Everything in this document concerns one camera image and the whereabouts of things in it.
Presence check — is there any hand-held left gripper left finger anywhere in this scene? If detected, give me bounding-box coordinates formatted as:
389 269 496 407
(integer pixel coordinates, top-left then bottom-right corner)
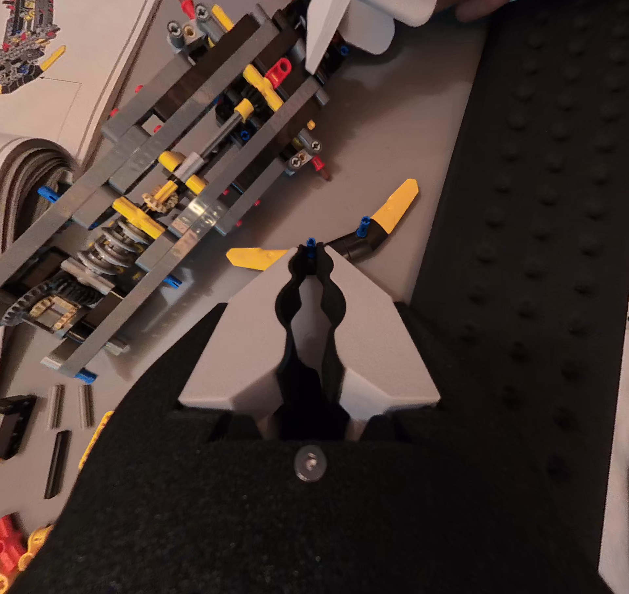
177 244 309 430

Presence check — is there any instruction booklet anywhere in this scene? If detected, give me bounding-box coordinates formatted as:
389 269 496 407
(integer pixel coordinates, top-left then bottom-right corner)
0 0 179 257

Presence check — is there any lego car chassis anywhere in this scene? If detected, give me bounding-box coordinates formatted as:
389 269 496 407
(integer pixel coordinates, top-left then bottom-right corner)
0 0 349 384

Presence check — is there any pile of yellow lego pieces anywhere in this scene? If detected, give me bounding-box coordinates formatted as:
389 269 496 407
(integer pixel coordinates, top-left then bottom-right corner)
0 409 115 594

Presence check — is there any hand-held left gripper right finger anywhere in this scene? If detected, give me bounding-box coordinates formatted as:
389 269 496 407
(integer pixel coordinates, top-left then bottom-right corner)
315 242 441 431

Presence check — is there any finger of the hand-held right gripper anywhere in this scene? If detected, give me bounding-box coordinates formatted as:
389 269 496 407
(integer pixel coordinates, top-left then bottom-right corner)
305 0 368 76

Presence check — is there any small yellow lego piece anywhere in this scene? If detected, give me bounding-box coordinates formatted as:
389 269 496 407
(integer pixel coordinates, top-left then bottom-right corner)
370 178 420 235

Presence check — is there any grey lego axle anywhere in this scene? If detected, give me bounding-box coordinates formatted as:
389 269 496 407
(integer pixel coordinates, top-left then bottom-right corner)
78 384 95 429
46 384 66 431

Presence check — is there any black yellow lego piece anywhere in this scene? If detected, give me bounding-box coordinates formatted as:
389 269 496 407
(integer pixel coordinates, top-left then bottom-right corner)
0 394 38 462

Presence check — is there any black lego pin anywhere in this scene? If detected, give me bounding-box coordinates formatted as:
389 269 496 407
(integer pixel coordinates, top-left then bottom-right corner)
43 429 71 500

